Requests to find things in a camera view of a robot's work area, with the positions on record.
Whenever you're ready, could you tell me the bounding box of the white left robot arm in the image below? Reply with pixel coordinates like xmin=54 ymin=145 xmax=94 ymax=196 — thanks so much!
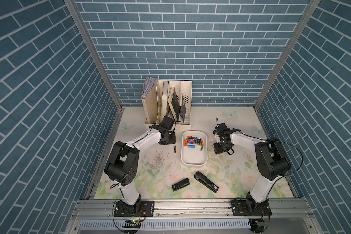
xmin=104 ymin=117 xmax=176 ymax=207

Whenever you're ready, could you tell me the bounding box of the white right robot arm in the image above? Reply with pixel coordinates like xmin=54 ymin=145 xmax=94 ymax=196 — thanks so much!
xmin=213 ymin=123 xmax=292 ymax=205

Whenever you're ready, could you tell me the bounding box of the white plastic storage tray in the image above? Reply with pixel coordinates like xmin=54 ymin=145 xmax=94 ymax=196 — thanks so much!
xmin=181 ymin=131 xmax=208 ymax=167

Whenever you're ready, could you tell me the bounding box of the dark small notebook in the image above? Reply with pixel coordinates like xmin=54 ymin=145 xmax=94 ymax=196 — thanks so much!
xmin=179 ymin=93 xmax=186 ymax=122

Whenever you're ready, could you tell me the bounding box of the black framed tablet board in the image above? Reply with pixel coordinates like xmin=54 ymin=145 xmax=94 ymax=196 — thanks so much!
xmin=167 ymin=87 xmax=180 ymax=121

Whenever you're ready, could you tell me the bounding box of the beige file organizer rack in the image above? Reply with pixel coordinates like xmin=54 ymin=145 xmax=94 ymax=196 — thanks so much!
xmin=141 ymin=79 xmax=192 ymax=132

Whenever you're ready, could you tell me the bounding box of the large black stapler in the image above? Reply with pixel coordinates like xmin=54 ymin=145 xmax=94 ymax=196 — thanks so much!
xmin=194 ymin=171 xmax=219 ymax=193

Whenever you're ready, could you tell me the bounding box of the purple paper stack folder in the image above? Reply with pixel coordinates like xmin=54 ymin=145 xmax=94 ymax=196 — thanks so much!
xmin=141 ymin=77 xmax=157 ymax=99

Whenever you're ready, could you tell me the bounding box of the small black stapler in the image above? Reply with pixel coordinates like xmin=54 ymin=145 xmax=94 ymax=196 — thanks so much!
xmin=172 ymin=178 xmax=190 ymax=192

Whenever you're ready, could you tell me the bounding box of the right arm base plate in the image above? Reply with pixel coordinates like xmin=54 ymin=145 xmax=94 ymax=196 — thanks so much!
xmin=231 ymin=198 xmax=272 ymax=216

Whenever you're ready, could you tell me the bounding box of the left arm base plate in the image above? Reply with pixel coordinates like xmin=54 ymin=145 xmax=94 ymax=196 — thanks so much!
xmin=112 ymin=200 xmax=155 ymax=217

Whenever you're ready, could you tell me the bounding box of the white ribbed cable duct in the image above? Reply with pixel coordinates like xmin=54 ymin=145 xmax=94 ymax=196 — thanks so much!
xmin=79 ymin=218 xmax=251 ymax=231

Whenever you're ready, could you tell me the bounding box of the aluminium front rail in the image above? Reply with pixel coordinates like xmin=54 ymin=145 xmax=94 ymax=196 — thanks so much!
xmin=71 ymin=198 xmax=313 ymax=220

